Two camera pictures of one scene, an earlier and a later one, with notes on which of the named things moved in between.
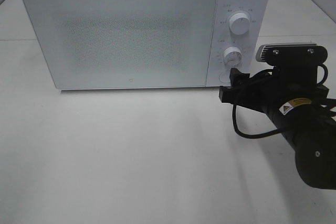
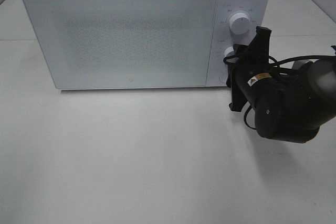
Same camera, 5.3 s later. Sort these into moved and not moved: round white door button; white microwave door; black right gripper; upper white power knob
Moved: black right gripper
Not moved: white microwave door; round white door button; upper white power knob
